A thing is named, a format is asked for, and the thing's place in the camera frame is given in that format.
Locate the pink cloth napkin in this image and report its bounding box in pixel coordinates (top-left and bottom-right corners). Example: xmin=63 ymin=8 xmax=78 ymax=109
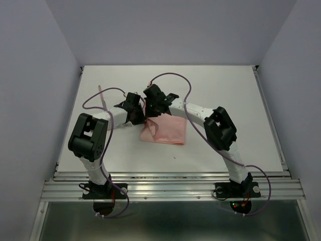
xmin=140 ymin=114 xmax=187 ymax=145

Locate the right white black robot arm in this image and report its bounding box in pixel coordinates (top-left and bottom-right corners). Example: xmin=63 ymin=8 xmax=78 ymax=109
xmin=143 ymin=84 xmax=253 ymax=196

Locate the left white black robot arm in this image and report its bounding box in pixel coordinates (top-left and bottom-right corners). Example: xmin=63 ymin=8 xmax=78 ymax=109
xmin=68 ymin=92 xmax=145 ymax=198

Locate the pink handled fork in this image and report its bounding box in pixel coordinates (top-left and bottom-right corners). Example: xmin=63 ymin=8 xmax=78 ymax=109
xmin=107 ymin=122 xmax=133 ymax=131

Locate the pink handled knife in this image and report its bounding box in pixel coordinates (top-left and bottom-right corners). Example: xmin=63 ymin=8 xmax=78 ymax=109
xmin=98 ymin=85 xmax=107 ymax=111

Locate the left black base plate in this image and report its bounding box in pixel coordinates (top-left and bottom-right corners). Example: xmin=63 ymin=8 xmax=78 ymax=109
xmin=78 ymin=181 xmax=126 ymax=200

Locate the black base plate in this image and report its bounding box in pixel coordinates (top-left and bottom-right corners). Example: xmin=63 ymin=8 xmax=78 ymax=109
xmin=213 ymin=182 xmax=261 ymax=199
xmin=78 ymin=181 xmax=126 ymax=200

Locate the aluminium rail frame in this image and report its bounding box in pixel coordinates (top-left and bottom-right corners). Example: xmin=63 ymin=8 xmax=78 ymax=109
xmin=31 ymin=65 xmax=318 ymax=240

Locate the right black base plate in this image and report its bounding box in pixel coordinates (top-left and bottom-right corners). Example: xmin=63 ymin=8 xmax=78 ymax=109
xmin=213 ymin=182 xmax=261 ymax=199

